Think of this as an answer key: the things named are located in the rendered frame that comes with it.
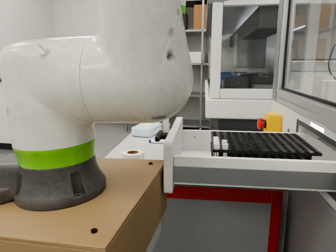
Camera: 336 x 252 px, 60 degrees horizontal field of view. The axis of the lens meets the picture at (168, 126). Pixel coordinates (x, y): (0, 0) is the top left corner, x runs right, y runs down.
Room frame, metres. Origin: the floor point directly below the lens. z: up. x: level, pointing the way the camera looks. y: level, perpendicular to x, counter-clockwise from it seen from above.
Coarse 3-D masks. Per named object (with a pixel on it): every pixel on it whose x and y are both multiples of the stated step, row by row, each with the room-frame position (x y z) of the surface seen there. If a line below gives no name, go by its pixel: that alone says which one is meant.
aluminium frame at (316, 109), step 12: (288, 0) 1.04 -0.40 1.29; (288, 12) 1.03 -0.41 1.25; (276, 36) 1.11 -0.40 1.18; (276, 48) 1.11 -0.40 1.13; (276, 60) 1.09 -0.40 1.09; (276, 72) 1.07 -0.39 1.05; (276, 84) 1.07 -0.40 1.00; (276, 96) 1.05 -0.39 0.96; (288, 96) 0.89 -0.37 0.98; (300, 96) 0.81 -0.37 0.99; (312, 96) 0.74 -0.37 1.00; (300, 108) 0.77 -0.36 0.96; (312, 108) 0.69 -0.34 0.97; (324, 108) 0.62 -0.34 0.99; (312, 120) 0.68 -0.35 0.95; (324, 120) 0.61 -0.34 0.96
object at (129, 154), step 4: (124, 152) 0.90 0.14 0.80; (128, 152) 0.91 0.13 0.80; (132, 152) 0.92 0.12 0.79; (136, 152) 0.91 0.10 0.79; (140, 152) 0.90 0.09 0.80; (124, 156) 0.87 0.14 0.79; (128, 156) 0.87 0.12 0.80; (132, 156) 0.87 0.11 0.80; (136, 156) 0.87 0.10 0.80; (140, 156) 0.88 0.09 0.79
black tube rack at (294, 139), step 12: (228, 132) 0.76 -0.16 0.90; (240, 132) 0.76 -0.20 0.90; (252, 132) 0.75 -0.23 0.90; (264, 132) 0.75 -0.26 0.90; (228, 144) 0.64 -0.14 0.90; (240, 144) 0.64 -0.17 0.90; (252, 144) 0.64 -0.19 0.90; (264, 144) 0.64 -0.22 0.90; (276, 144) 0.64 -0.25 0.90; (288, 144) 0.65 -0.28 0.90; (300, 144) 0.64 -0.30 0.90; (228, 156) 0.64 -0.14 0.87; (240, 156) 0.64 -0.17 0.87; (252, 156) 0.64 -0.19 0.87; (264, 156) 0.59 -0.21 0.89; (276, 156) 0.64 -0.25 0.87; (288, 156) 0.65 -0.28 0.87; (300, 156) 0.64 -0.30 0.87
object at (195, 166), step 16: (192, 144) 0.80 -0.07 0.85; (208, 144) 0.80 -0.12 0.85; (320, 144) 0.66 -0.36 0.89; (176, 160) 0.57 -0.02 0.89; (192, 160) 0.56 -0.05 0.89; (208, 160) 0.56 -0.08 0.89; (224, 160) 0.56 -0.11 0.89; (240, 160) 0.55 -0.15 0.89; (256, 160) 0.55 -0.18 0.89; (272, 160) 0.55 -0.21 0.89; (288, 160) 0.54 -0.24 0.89; (304, 160) 0.54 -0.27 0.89; (320, 160) 0.54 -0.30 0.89; (176, 176) 0.57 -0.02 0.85; (192, 176) 0.56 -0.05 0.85; (208, 176) 0.56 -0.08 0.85; (224, 176) 0.55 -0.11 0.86; (240, 176) 0.55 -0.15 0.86; (256, 176) 0.55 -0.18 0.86; (272, 176) 0.54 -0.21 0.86; (288, 176) 0.54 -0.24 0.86; (304, 176) 0.54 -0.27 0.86; (320, 176) 0.53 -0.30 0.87
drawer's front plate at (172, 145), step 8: (176, 120) 0.78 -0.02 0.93; (176, 128) 0.68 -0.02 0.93; (168, 136) 0.60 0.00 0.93; (176, 136) 0.65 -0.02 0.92; (168, 144) 0.55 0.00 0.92; (176, 144) 0.65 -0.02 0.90; (168, 152) 0.55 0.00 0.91; (176, 152) 0.65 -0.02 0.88; (168, 160) 0.55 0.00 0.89; (168, 168) 0.55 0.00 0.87; (168, 176) 0.55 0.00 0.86; (168, 184) 0.55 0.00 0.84; (168, 192) 0.55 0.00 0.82
